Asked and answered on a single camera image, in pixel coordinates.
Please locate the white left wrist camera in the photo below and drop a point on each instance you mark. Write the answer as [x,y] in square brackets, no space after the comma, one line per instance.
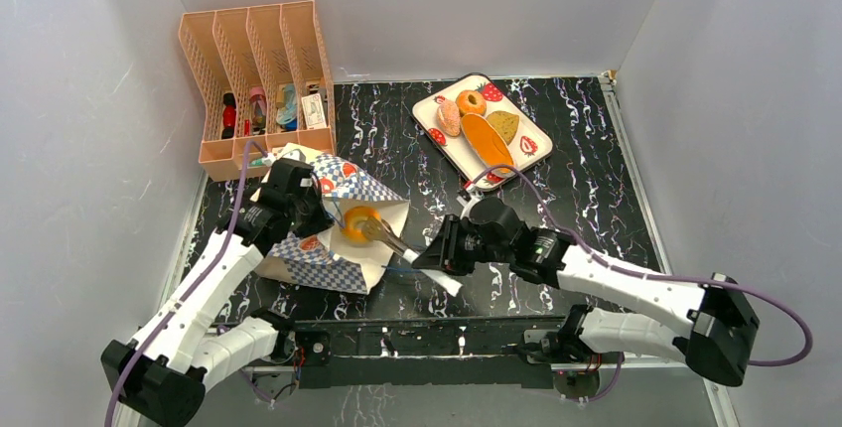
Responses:
[272,157]

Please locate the fake brown bread loaf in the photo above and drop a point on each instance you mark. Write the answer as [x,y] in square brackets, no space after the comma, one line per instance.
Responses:
[486,143]

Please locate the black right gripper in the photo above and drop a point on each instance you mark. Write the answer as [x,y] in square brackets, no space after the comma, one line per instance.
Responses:
[451,246]

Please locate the strawberry pattern white tray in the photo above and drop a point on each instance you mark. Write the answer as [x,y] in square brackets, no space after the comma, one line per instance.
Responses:
[531,144]

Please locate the pink plastic file organizer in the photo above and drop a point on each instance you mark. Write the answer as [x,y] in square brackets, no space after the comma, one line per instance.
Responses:
[264,76]

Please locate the blue item in organizer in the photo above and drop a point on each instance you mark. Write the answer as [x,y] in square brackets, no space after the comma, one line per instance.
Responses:
[287,108]

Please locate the pink capped bottle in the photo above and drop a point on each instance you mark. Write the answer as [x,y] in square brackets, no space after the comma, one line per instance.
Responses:
[258,103]

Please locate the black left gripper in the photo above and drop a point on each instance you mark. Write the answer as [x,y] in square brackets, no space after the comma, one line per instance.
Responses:
[322,220]

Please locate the white printed card box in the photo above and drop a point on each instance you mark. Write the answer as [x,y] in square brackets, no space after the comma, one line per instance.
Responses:
[313,111]

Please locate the red black toy figure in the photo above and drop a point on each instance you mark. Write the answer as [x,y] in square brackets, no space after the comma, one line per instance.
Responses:
[229,116]

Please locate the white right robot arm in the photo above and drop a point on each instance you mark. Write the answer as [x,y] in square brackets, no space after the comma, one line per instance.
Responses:
[707,325]

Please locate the sugared orange fake bread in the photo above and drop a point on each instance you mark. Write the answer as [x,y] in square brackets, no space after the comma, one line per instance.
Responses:
[448,116]

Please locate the blue checkered paper bag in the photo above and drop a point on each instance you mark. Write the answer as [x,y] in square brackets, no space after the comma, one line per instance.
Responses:
[337,258]

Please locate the fake bread slice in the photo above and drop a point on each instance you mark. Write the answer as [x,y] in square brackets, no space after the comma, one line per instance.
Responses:
[505,123]

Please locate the fake ring donut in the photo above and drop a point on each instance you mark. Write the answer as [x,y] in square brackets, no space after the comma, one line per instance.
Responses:
[471,102]
[354,222]

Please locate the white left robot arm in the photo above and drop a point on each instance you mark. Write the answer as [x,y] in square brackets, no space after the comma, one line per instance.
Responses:
[167,367]

